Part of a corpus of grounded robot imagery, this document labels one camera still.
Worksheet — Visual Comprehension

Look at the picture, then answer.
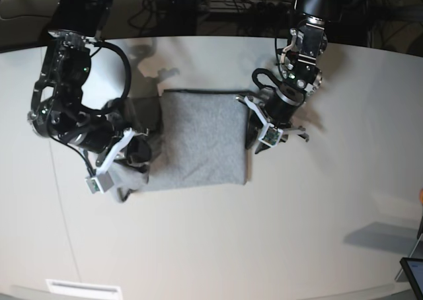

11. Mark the white label on table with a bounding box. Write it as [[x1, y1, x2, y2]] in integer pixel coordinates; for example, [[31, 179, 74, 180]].
[[46, 279, 122, 296]]

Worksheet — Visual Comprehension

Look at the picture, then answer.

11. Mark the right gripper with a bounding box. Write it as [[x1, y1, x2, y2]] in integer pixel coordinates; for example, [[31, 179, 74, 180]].
[[75, 118, 152, 171]]

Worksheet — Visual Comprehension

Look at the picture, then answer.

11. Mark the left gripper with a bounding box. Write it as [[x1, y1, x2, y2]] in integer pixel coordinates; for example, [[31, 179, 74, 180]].
[[245, 94, 303, 155]]

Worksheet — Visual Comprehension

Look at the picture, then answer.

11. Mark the grey T-shirt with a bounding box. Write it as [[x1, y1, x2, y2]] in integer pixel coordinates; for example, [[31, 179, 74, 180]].
[[108, 90, 248, 203]]

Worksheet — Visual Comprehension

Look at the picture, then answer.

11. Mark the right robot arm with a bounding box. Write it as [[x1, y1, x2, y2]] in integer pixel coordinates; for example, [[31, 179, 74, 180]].
[[28, 0, 152, 176]]

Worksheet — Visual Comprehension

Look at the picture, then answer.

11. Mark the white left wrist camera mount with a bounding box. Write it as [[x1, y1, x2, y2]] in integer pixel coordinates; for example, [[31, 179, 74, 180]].
[[234, 94, 311, 148]]

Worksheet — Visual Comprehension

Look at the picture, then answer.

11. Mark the white power strip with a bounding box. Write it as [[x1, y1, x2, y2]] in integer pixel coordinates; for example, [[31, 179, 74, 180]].
[[206, 0, 291, 15]]

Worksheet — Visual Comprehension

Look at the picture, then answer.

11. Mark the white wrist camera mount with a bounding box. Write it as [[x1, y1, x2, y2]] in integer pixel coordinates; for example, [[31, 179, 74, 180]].
[[234, 94, 311, 148], [85, 128, 153, 203]]

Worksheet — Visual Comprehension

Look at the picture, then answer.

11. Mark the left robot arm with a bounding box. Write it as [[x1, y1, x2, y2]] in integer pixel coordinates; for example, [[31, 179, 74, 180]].
[[236, 0, 344, 153]]

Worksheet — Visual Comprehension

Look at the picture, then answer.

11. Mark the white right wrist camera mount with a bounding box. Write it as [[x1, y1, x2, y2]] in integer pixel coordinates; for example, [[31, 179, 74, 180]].
[[85, 128, 153, 203]]

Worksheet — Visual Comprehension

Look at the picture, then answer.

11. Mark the black tablet screen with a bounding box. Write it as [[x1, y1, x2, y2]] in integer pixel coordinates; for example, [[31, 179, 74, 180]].
[[400, 258, 423, 300]]

